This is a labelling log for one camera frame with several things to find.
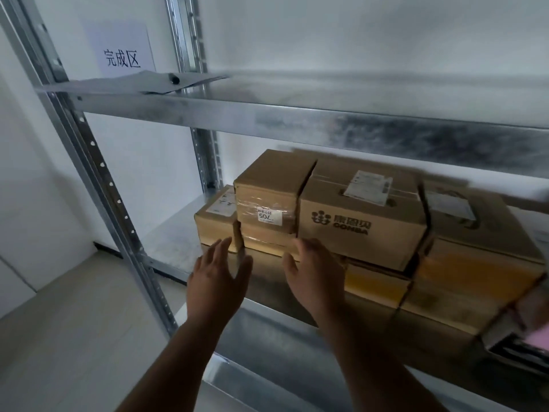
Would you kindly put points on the white paper wall sign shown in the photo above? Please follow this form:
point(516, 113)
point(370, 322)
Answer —
point(120, 47)

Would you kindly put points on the person's right forearm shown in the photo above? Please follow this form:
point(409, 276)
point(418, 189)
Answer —
point(377, 368)

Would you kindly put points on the pink and white packet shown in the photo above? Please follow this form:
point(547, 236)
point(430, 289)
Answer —
point(527, 321)

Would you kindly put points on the person's left thumb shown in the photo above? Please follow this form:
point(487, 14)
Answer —
point(242, 274)

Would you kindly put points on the person's left hand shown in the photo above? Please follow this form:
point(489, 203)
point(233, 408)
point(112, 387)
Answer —
point(214, 291)

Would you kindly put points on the galvanised metal shelving rack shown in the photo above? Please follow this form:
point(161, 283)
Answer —
point(300, 124)

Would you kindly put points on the small labelled cardboard box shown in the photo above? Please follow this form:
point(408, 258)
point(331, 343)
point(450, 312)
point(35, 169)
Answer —
point(214, 225)

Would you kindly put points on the cardboard box with dark logo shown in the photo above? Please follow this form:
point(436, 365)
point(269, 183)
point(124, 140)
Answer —
point(364, 227)

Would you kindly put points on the grey flat sheet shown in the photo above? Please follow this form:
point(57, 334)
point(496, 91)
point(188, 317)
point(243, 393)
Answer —
point(124, 84)

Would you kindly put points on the person's right hand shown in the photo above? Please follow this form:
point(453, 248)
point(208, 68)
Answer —
point(319, 285)

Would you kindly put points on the low plain cardboard box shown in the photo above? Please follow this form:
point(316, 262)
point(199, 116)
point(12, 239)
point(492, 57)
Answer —
point(377, 285)

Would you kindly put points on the taped brown cardboard box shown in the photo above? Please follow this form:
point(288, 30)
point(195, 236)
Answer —
point(270, 184)

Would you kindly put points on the black marker pen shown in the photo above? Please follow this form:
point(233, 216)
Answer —
point(174, 78)

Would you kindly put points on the large labelled cardboard box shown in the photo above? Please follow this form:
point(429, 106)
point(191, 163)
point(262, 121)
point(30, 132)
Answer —
point(476, 253)

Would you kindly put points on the person's right thumb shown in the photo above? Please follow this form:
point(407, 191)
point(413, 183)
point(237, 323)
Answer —
point(290, 270)

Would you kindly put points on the plain brown cardboard box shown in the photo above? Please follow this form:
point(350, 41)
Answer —
point(450, 311)

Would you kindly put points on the person's left forearm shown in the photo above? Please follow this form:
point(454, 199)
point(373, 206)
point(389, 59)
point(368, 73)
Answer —
point(171, 373)

